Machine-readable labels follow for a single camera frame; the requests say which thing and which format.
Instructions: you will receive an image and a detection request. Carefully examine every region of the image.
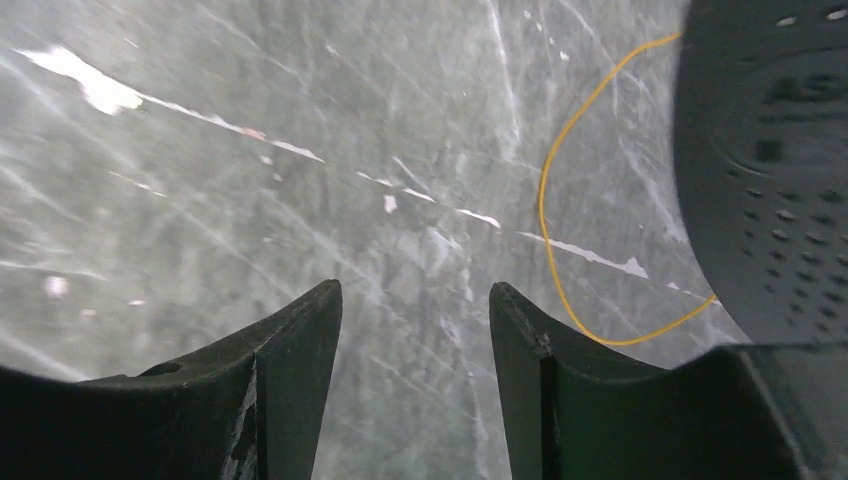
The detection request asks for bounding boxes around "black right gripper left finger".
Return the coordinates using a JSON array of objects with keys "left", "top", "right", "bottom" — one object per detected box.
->
[{"left": 1, "top": 280, "right": 343, "bottom": 479}]

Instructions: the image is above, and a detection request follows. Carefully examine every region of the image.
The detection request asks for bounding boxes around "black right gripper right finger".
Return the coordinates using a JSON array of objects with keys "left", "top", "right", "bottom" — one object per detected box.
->
[{"left": 489, "top": 282, "right": 847, "bottom": 479}]

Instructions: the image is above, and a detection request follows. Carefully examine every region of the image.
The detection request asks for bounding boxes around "long yellow cable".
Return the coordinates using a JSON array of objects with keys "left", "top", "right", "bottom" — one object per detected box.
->
[{"left": 537, "top": 31, "right": 720, "bottom": 348}]

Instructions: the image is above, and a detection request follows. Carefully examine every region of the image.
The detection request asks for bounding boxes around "dark grey perforated spool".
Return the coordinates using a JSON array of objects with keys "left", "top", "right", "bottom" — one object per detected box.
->
[{"left": 672, "top": 0, "right": 847, "bottom": 343}]

